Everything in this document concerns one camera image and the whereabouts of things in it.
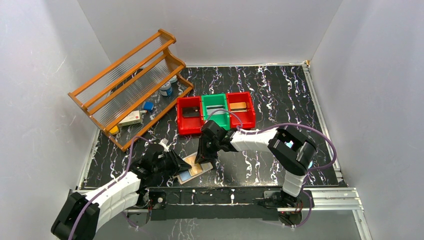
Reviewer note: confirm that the beige leather card holder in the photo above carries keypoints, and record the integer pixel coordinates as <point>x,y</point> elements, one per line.
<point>185,176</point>

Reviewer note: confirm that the left red plastic bin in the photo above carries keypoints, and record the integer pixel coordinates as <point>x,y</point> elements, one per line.
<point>189,126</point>

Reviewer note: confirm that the black card in bin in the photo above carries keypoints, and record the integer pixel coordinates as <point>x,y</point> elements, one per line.
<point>191,112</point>

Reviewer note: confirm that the small white red box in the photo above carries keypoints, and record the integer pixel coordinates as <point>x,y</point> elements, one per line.
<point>135,117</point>

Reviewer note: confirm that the green plastic bin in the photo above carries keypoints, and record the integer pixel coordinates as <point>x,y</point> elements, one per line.
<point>222,118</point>

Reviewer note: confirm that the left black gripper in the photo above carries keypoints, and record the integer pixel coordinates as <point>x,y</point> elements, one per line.
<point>171,161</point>

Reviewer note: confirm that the orange wooden shelf rack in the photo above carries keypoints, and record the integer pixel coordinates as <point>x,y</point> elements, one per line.
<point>122,87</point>

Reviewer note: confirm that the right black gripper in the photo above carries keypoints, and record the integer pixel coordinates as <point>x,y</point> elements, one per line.
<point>203,156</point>

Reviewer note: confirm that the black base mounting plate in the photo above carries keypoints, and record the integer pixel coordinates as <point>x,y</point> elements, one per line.
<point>244,202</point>

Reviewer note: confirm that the small blue cube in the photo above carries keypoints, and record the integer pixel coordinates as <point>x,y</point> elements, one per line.
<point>147,106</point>

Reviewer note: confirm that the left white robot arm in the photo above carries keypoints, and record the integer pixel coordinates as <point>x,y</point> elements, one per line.
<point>83,214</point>

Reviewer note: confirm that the gold card in bin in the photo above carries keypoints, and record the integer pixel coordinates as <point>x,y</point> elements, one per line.
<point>237,107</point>

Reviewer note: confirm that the red plastic bin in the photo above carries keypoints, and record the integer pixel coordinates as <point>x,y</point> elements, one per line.
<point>189,126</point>
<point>247,120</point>

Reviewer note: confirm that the small yellow object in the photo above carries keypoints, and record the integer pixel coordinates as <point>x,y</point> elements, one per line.
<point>114,130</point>

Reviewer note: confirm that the gold card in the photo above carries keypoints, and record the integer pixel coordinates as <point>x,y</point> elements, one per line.
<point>237,107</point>
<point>198,168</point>

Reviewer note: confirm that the blue white round jar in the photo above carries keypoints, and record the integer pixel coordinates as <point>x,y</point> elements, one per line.
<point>166,90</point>

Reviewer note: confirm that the silver card in bin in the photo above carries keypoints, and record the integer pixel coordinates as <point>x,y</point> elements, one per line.
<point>211,108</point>

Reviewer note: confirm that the right red plastic bin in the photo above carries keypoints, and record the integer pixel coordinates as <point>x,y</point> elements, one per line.
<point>247,120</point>

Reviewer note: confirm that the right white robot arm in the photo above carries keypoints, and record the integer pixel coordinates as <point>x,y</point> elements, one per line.
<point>291,148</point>

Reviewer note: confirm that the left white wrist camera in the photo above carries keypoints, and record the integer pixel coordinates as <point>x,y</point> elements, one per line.
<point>164,143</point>

